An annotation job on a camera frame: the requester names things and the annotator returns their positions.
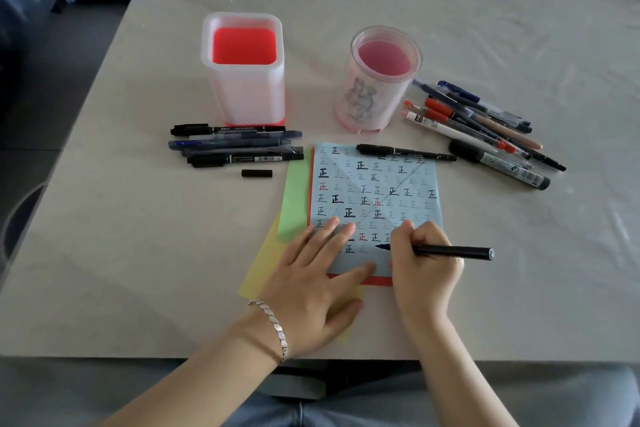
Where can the person's left hand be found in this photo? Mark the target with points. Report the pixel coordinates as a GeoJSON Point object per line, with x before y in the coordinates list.
{"type": "Point", "coordinates": [310, 301]}

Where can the person's right hand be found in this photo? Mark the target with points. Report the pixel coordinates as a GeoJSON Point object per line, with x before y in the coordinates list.
{"type": "Point", "coordinates": [425, 286]}

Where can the red paper sheet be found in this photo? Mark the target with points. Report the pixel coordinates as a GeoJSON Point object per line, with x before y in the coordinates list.
{"type": "Point", "coordinates": [377, 281]}

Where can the black brush pen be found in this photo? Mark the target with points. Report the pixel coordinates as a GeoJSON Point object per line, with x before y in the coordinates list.
{"type": "Point", "coordinates": [460, 252]}

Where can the yellow paper sheet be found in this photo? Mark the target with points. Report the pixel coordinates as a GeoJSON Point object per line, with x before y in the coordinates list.
{"type": "Point", "coordinates": [260, 266]}

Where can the green paper sheet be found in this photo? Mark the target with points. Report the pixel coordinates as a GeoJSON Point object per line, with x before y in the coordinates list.
{"type": "Point", "coordinates": [295, 196]}

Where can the blue paper with writing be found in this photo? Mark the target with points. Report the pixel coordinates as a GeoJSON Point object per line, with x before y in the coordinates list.
{"type": "Point", "coordinates": [400, 176]}

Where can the thin black fineliner pen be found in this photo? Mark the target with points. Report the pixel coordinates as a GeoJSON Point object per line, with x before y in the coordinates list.
{"type": "Point", "coordinates": [400, 152]}

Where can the short black pen cap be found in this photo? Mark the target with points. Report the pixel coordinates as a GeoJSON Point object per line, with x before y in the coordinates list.
{"type": "Point", "coordinates": [257, 174]}

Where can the long grey pen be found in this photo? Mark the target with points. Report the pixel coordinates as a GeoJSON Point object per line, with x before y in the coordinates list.
{"type": "Point", "coordinates": [285, 150]}

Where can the black marker with barcode label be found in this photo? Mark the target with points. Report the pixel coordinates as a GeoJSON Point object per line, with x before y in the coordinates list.
{"type": "Point", "coordinates": [250, 159]}

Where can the dark navy gel pen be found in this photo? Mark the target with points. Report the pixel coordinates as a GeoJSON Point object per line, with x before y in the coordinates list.
{"type": "Point", "coordinates": [285, 135]}

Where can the pile of assorted pens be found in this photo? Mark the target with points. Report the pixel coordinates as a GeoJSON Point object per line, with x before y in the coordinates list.
{"type": "Point", "coordinates": [475, 116]}

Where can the translucent blue ballpoint pen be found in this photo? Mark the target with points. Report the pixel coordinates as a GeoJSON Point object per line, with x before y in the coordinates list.
{"type": "Point", "coordinates": [225, 143]}

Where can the black marker pen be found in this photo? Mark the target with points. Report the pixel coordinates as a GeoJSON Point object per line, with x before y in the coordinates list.
{"type": "Point", "coordinates": [230, 130]}

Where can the round pink pen holder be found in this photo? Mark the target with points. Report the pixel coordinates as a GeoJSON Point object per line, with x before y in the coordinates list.
{"type": "Point", "coordinates": [360, 101]}

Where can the square white red pen holder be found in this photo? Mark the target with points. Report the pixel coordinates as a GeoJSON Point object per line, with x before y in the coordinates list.
{"type": "Point", "coordinates": [245, 91]}

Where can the person's right forearm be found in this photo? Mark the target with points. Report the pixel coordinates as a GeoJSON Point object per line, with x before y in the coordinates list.
{"type": "Point", "coordinates": [460, 381]}

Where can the person's left forearm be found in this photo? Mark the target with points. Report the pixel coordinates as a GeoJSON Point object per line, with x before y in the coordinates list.
{"type": "Point", "coordinates": [200, 386]}

